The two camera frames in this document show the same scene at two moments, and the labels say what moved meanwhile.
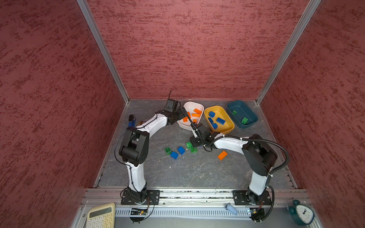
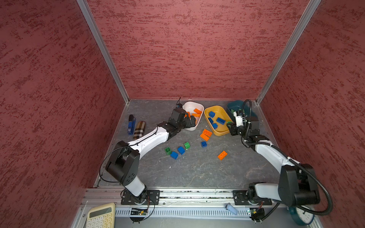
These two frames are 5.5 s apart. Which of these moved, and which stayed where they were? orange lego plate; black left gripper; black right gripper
Moved: black left gripper; black right gripper
Stayed: orange lego plate
